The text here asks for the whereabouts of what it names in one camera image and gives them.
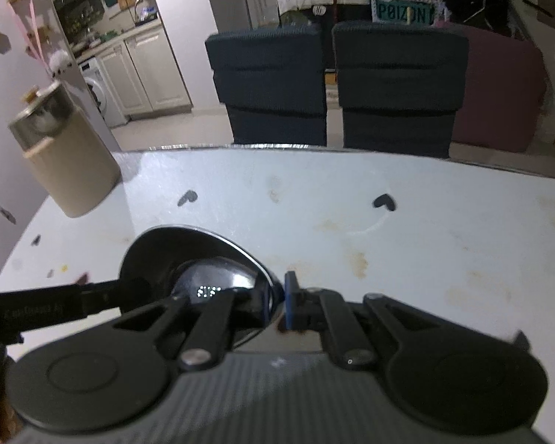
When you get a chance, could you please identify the white washing machine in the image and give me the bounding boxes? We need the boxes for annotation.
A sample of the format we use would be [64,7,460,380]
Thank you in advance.
[78,58,128,129]

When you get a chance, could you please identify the pink wall ribbon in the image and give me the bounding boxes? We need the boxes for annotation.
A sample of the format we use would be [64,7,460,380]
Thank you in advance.
[7,0,51,63]

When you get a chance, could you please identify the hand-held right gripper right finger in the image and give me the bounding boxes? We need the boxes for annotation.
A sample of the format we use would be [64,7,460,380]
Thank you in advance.
[283,270,449,371]

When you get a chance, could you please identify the white staircase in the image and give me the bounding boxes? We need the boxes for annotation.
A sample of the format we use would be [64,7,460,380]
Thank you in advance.
[509,0,555,149]

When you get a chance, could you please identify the purple chair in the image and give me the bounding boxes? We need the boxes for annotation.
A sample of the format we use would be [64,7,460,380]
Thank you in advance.
[437,21,549,153]

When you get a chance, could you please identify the small round steel bowl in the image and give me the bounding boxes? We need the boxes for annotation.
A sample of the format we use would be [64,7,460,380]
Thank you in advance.
[119,226,285,336]

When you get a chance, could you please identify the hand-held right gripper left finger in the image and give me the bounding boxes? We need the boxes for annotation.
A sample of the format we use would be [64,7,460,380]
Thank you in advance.
[113,282,285,371]

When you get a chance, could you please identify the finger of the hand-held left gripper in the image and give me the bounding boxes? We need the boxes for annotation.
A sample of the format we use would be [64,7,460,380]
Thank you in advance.
[81,277,149,316]

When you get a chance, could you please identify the white lower kitchen cabinets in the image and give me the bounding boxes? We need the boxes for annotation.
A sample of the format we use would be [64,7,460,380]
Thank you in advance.
[76,25,192,123]

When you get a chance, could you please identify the dark blue chair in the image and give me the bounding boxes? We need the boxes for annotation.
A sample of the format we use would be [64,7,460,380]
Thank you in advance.
[205,25,328,147]
[332,21,470,159]

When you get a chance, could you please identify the teal sign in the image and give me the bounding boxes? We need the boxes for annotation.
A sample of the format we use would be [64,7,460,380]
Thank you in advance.
[370,0,438,26]

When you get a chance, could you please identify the white plush toy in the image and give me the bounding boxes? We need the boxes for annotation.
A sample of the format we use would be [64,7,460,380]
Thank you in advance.
[46,51,77,77]

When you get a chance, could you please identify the beige canister with steel lid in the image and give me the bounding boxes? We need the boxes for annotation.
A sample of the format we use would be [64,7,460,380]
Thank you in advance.
[8,85,122,218]

